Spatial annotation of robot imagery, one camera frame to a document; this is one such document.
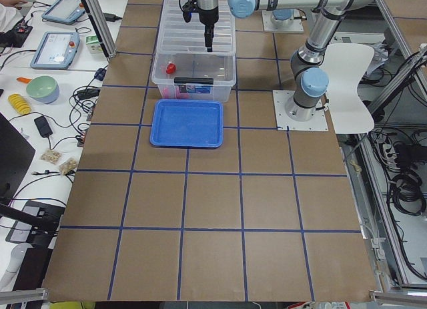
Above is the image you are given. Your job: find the black box latch handle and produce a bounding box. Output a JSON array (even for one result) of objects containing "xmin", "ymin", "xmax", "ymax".
[{"xmin": 173, "ymin": 77, "xmax": 214, "ymax": 85}]

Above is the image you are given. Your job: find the clear plastic storage box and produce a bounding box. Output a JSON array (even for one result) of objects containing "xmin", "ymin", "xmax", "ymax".
[{"xmin": 151, "ymin": 53, "xmax": 236, "ymax": 103}]

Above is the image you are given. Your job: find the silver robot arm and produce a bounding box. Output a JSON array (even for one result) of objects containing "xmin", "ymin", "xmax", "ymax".
[{"xmin": 228, "ymin": 0, "xmax": 373, "ymax": 121}]

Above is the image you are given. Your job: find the blue teach pendant near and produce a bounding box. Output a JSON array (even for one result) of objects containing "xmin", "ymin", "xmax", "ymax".
[{"xmin": 30, "ymin": 31, "xmax": 80, "ymax": 69}]

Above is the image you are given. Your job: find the green white carton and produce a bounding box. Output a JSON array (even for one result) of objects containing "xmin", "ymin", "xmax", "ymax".
[{"xmin": 85, "ymin": 35, "xmax": 103, "ymax": 54}]

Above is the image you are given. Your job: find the orange carrot toy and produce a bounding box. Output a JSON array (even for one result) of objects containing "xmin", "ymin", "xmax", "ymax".
[{"xmin": 17, "ymin": 77, "xmax": 32, "ymax": 84}]

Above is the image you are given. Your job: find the green bowl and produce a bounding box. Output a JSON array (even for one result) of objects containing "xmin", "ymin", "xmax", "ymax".
[{"xmin": 26, "ymin": 75, "xmax": 59, "ymax": 104}]

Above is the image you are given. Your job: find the black power adapter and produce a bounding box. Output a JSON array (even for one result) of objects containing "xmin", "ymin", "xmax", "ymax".
[{"xmin": 34, "ymin": 116, "xmax": 53, "ymax": 138}]

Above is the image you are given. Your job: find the red block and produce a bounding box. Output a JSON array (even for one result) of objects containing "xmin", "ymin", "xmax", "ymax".
[{"xmin": 165, "ymin": 63, "xmax": 176, "ymax": 75}]

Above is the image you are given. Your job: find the blue teach pendant far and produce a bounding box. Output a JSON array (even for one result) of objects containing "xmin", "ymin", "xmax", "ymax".
[{"xmin": 41, "ymin": 0, "xmax": 85, "ymax": 25}]

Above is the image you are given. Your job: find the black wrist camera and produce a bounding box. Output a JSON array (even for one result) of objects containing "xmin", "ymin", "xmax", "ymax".
[{"xmin": 182, "ymin": 0, "xmax": 198, "ymax": 23}]

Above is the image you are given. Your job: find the yellow ridged object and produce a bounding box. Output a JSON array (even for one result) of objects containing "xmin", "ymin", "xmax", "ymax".
[{"xmin": 7, "ymin": 93, "xmax": 32, "ymax": 115}]

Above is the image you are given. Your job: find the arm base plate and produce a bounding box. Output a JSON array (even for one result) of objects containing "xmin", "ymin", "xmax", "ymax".
[
  {"xmin": 262, "ymin": 9, "xmax": 305, "ymax": 34},
  {"xmin": 273, "ymin": 90, "xmax": 328, "ymax": 131}
]

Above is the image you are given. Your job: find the snack bag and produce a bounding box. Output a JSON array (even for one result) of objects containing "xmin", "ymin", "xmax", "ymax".
[
  {"xmin": 59, "ymin": 158, "xmax": 79, "ymax": 176},
  {"xmin": 40, "ymin": 149, "xmax": 62, "ymax": 165}
]

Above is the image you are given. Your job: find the white chair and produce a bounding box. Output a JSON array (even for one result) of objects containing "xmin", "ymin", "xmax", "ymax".
[{"xmin": 320, "ymin": 43, "xmax": 374, "ymax": 134}]

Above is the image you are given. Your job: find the clear plastic box lid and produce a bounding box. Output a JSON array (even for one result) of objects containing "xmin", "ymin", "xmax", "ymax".
[{"xmin": 156, "ymin": 0, "xmax": 236, "ymax": 56}]

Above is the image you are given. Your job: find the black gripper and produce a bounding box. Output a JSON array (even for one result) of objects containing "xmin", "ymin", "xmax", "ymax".
[{"xmin": 197, "ymin": 0, "xmax": 219, "ymax": 52}]

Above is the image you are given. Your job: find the aluminium frame post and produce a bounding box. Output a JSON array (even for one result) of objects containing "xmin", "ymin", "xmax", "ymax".
[{"xmin": 81, "ymin": 0, "xmax": 117, "ymax": 59}]

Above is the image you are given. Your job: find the blue plastic tray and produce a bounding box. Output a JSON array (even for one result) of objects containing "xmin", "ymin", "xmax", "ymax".
[{"xmin": 150, "ymin": 99, "xmax": 224, "ymax": 148}]

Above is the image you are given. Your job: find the blue teach pendant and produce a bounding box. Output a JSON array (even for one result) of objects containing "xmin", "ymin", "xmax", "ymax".
[
  {"xmin": 30, "ymin": 31, "xmax": 80, "ymax": 69},
  {"xmin": 41, "ymin": 0, "xmax": 85, "ymax": 25}
]

